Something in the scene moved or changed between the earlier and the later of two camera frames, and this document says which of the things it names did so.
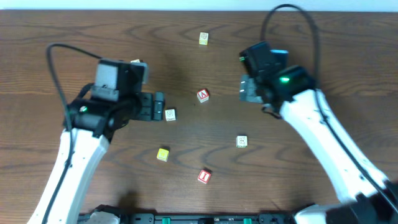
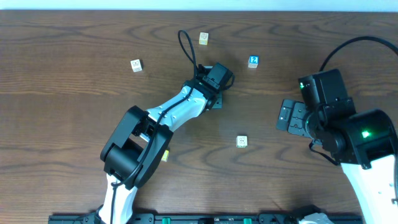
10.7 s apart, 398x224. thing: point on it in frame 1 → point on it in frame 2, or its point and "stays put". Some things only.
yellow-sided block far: (204, 38) stays put
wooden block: (241, 141) stays put
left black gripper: (147, 106) → (218, 101)
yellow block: (163, 154) stays put
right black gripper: (259, 90) → (292, 117)
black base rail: (124, 218) stays put
